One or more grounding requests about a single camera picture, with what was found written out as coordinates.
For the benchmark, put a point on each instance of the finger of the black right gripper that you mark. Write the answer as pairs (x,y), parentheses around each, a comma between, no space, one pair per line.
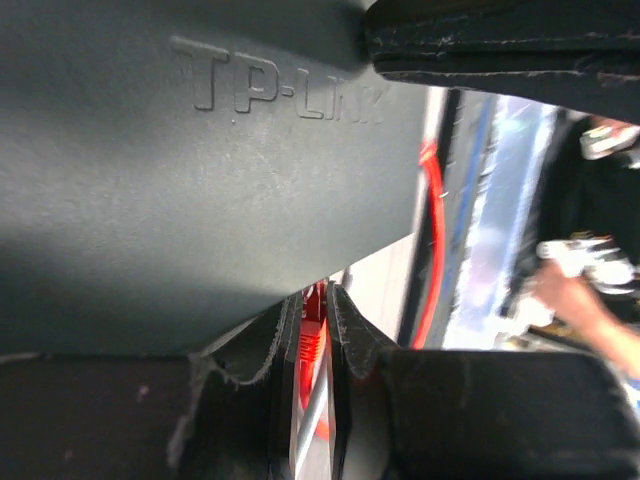
(582,55)

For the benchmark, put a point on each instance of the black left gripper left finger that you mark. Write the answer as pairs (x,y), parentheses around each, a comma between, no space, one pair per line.
(227,414)

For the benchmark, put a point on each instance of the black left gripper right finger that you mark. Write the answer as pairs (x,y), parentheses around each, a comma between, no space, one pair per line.
(400,413)

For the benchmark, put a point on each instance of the operator hand in background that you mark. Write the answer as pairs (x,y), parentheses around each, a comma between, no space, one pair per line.
(574,302)

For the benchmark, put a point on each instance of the aluminium front rail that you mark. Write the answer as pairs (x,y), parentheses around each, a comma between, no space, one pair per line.
(507,153)

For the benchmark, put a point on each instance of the black network switch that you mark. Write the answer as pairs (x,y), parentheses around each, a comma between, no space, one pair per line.
(171,168)

